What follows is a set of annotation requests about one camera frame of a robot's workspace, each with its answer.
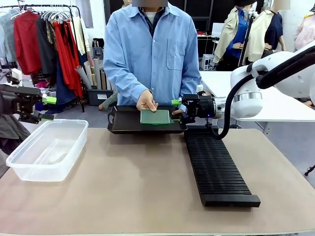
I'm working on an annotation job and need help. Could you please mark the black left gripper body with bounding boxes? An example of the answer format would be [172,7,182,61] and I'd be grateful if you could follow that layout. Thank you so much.
[0,90,28,115]

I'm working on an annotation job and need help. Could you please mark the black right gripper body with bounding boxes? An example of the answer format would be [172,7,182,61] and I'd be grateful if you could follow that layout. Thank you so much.
[182,91,215,123]

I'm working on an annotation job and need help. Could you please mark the black plastic tray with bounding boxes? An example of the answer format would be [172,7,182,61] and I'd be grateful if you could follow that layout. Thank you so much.
[107,105,189,135]

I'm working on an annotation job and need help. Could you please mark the person left forearm blue sleeve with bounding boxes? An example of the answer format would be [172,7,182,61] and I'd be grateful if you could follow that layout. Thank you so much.
[179,61,203,97]

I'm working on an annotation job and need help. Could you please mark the person right forearm blue sleeve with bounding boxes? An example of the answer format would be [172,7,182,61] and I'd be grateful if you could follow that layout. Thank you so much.
[103,56,151,103]

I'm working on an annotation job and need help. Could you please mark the person right hand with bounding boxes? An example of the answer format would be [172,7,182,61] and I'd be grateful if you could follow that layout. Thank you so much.
[136,89,159,113]

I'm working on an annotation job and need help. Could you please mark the navy hanging garment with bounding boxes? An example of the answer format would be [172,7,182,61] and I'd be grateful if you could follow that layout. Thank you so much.
[55,59,77,114]

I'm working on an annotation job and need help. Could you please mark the dark gray fabric bundle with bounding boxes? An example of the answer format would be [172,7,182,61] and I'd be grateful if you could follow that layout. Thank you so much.
[0,114,31,149]

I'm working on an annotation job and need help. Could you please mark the white work table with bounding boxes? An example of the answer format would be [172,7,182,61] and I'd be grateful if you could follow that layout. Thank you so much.
[198,70,315,135]

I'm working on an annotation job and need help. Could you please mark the clear plastic storage box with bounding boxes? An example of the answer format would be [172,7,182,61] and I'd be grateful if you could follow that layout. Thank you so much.
[5,118,89,182]

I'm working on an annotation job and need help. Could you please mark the red hanging dress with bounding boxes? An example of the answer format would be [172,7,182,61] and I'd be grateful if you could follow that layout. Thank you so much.
[52,21,84,98]

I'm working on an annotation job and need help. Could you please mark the gray paper roll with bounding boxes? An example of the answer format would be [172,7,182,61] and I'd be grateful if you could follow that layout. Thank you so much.
[74,65,93,90]

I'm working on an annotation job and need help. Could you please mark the dark gray hanging jacket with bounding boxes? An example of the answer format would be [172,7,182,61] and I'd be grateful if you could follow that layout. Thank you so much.
[35,16,59,80]

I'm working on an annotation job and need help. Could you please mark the cream paper roll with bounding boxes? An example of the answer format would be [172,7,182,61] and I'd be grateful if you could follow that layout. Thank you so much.
[83,60,94,87]

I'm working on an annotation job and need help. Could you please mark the black storage bin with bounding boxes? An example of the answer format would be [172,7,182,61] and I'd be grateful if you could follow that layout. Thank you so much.
[86,88,117,107]

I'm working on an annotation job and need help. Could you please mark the person body in blue shirt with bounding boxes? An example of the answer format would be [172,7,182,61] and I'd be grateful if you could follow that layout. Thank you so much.
[103,0,203,107]

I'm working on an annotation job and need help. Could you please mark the brown cardboard tube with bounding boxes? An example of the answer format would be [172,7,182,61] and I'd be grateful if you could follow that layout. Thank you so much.
[99,68,108,90]

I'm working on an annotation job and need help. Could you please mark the red hanging shirt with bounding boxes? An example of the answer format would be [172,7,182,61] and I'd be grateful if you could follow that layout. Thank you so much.
[13,13,43,76]

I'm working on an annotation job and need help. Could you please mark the loose mannequin limb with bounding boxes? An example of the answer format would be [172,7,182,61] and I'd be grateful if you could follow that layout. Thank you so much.
[98,91,119,111]

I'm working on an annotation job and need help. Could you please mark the black slotted PCB rack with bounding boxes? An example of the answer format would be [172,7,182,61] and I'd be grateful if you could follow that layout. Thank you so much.
[184,125,261,208]

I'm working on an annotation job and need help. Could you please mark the light gray hanging garment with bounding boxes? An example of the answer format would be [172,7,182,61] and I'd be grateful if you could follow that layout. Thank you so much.
[0,9,18,63]

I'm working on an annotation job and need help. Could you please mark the cream hanging garment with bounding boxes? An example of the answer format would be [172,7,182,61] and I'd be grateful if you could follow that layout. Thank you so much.
[71,16,91,54]

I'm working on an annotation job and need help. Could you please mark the mannequin in beige jacket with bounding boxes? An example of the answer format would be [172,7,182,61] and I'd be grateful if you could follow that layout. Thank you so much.
[213,0,252,65]

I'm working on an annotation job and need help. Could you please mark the black tripod pole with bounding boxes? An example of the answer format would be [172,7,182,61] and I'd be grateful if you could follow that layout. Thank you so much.
[237,11,257,67]

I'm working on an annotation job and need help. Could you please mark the black shelf unit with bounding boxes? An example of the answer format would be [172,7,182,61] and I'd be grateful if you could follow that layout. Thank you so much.
[169,0,215,58]

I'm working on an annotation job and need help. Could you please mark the mannequin in cream jacket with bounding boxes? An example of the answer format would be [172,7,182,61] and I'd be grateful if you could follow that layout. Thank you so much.
[246,4,286,63]

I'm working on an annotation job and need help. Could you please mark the mannequin in pink garment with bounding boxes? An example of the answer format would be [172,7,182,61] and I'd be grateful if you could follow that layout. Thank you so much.
[293,13,315,53]

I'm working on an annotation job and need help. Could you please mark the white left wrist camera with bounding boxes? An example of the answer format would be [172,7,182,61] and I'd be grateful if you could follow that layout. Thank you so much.
[11,68,24,86]

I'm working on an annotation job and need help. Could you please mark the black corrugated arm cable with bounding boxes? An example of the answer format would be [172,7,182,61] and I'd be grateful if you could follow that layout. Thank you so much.
[205,45,315,141]

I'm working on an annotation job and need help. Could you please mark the black clothes rail frame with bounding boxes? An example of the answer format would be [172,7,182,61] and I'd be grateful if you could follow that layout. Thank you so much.
[0,4,86,113]

